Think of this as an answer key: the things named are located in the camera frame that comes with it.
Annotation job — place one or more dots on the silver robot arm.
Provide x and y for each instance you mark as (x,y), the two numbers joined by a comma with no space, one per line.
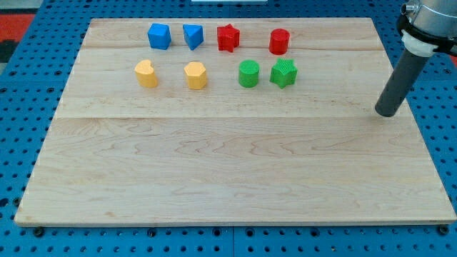
(428,27)

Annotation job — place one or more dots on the wooden board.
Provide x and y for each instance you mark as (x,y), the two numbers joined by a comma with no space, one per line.
(315,153)

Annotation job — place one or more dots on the green cylinder block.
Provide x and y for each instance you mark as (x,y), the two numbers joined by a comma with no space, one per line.
(248,71)

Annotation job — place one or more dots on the yellow hexagon block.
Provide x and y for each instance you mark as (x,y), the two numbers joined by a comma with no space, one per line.
(195,73)

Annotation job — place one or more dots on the green star block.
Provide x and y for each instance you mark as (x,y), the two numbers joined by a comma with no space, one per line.
(283,73)

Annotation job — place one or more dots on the red star block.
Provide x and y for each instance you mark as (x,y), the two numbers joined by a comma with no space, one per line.
(228,37)

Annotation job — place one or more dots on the blue triangle block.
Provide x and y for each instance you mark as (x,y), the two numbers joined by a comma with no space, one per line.
(193,35)

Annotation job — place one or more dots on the yellow heart block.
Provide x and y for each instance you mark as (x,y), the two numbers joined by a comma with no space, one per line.
(145,74)

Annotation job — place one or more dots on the red cylinder block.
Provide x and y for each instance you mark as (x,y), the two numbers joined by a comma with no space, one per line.
(279,40)

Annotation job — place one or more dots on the blue cube block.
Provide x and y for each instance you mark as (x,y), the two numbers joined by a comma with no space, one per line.
(159,36)

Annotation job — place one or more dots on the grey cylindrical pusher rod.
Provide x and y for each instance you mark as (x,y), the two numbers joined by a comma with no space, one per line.
(400,82)

